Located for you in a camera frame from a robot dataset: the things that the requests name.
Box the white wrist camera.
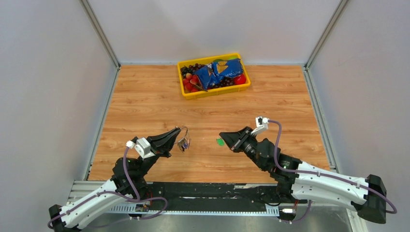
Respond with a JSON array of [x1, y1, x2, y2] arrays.
[[126, 137, 155, 159], [250, 116, 269, 136]]

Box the blue snack bag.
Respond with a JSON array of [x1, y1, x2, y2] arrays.
[[194, 58, 245, 90]]

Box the red tomato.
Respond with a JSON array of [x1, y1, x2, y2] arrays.
[[233, 74, 247, 85]]

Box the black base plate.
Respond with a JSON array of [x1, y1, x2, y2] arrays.
[[136, 182, 296, 213]]

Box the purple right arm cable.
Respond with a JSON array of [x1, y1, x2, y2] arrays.
[[267, 119, 398, 224]]

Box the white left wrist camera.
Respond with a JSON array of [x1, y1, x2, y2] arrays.
[[126, 137, 155, 159]]

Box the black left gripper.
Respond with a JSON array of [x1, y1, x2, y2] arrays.
[[136, 127, 181, 177]]

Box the dark grape bunch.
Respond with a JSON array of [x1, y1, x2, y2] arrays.
[[180, 63, 205, 76]]

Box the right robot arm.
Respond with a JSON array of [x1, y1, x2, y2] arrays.
[[219, 127, 387, 224]]

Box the green tagged key bunch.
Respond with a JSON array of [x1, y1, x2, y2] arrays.
[[216, 138, 225, 146]]

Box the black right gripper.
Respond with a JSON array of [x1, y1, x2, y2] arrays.
[[219, 127, 266, 172]]

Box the large metal keyring with keys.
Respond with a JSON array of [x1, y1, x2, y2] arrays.
[[176, 126, 190, 153]]

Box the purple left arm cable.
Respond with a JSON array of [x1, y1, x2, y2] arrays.
[[47, 145, 168, 230]]

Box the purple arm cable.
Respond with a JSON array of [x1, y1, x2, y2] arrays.
[[267, 119, 398, 224], [47, 145, 168, 230]]

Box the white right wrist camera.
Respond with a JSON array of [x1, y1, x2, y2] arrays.
[[250, 116, 269, 136]]

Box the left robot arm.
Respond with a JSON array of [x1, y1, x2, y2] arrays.
[[47, 127, 181, 232]]

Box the red strawberries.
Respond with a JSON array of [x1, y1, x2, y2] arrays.
[[182, 73, 202, 93]]

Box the yellow plastic bin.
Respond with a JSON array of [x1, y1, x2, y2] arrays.
[[177, 53, 251, 100]]

